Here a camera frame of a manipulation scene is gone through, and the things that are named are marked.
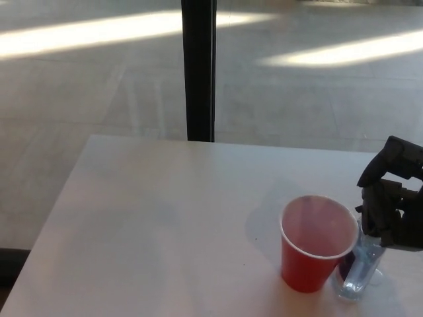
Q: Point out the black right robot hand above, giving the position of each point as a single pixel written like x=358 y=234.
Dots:
x=393 y=198

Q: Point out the clear soap bottle black pump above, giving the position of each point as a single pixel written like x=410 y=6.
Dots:
x=360 y=264

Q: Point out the red plastic cup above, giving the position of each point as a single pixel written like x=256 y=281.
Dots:
x=304 y=265

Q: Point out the black window frame post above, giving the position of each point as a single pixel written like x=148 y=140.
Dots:
x=200 y=66

